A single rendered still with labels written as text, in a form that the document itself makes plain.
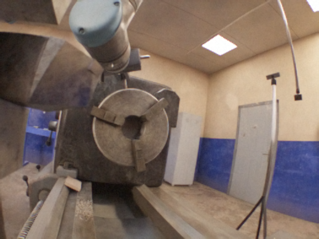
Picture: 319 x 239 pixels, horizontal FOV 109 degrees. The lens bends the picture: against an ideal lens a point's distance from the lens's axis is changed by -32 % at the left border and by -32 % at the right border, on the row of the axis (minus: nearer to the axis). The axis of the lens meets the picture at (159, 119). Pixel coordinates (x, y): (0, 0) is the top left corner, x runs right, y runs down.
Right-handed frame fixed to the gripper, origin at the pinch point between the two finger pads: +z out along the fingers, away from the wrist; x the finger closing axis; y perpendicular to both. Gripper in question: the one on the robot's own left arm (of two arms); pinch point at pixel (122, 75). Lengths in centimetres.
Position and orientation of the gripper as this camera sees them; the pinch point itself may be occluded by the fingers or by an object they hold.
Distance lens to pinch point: 57.3
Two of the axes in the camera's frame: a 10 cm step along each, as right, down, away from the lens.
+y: 1.6, 9.9, -0.4
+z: -0.6, 0.5, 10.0
